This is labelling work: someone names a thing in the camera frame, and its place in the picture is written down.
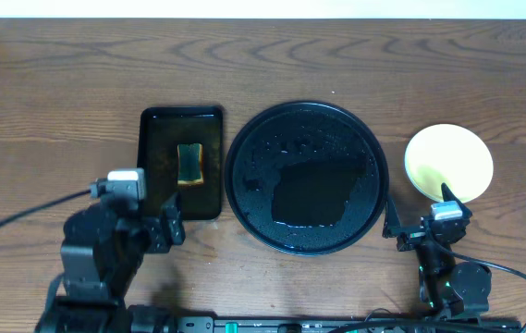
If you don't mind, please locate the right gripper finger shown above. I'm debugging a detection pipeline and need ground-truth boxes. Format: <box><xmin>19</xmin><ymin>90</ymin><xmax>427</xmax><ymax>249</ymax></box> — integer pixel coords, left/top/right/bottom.
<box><xmin>382</xmin><ymin>194</ymin><xmax>402</xmax><ymax>239</ymax></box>
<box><xmin>441</xmin><ymin>183</ymin><xmax>462</xmax><ymax>204</ymax></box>

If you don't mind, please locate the yellow plate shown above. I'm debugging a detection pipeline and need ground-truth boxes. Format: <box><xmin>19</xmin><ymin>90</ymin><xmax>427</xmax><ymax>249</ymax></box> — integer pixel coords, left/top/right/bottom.
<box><xmin>404</xmin><ymin>124</ymin><xmax>494</xmax><ymax>203</ymax></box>

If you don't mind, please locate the green and yellow sponge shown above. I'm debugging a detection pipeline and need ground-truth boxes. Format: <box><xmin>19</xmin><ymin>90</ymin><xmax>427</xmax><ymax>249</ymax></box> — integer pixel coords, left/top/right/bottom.
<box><xmin>177</xmin><ymin>143</ymin><xmax>204</xmax><ymax>187</ymax></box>

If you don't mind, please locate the mint green plate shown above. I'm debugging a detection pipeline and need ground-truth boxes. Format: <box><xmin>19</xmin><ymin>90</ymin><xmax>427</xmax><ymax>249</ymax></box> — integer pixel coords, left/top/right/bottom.
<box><xmin>404</xmin><ymin>160</ymin><xmax>433</xmax><ymax>200</ymax></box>

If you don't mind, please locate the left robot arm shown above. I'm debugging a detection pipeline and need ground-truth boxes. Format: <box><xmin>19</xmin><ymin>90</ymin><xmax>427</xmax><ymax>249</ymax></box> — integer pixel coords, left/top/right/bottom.
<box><xmin>35</xmin><ymin>193</ymin><xmax>186</xmax><ymax>333</ymax></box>

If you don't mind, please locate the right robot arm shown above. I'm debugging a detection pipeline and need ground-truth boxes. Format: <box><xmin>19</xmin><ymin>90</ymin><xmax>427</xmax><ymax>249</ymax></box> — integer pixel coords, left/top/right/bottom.
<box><xmin>383</xmin><ymin>184</ymin><xmax>492</xmax><ymax>319</ymax></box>

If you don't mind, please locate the round black tray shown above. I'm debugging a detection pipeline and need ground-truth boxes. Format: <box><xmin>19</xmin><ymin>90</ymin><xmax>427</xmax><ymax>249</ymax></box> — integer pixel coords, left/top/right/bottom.
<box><xmin>225</xmin><ymin>101</ymin><xmax>389</xmax><ymax>256</ymax></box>

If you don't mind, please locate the black rectangular water tray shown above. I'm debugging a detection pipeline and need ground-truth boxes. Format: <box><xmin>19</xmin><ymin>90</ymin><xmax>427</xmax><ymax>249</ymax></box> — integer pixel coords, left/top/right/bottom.
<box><xmin>137</xmin><ymin>105</ymin><xmax>223</xmax><ymax>220</ymax></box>

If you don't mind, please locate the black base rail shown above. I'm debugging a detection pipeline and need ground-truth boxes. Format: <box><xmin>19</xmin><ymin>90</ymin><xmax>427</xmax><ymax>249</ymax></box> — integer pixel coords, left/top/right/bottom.
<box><xmin>168</xmin><ymin>312</ymin><xmax>521</xmax><ymax>333</ymax></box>

